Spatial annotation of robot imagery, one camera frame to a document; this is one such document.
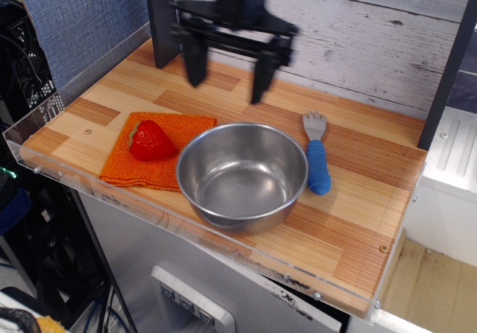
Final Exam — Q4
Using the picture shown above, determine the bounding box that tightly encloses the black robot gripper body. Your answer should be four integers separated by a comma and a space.
172, 0, 298, 66

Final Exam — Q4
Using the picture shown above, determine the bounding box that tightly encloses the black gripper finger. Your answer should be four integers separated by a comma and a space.
251, 51, 280, 104
181, 33, 209, 87

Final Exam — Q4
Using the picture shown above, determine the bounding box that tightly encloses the red toy strawberry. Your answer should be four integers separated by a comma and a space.
129, 120, 177, 160

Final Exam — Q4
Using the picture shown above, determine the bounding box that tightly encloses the orange knitted towel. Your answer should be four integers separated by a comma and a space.
100, 112, 217, 191

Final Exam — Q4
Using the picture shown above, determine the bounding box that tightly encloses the stainless steel bowl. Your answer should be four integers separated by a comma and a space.
176, 122, 309, 235

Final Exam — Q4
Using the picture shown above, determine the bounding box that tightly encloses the black plastic crate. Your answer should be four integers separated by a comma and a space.
1, 16, 56, 121

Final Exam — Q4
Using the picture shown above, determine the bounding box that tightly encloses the clear acrylic table guard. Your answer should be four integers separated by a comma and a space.
6, 41, 425, 318

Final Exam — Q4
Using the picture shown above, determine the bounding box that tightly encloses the silver toy fridge cabinet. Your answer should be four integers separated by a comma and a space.
80, 194, 350, 332

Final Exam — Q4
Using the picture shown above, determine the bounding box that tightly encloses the white ridged side counter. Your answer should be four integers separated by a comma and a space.
403, 107, 476, 266

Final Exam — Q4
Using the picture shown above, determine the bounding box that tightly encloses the blue handled metal fork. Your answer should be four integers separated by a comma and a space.
303, 111, 332, 196

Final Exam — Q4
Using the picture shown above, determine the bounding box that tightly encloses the dark grey right post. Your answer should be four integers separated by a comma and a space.
417, 0, 476, 150

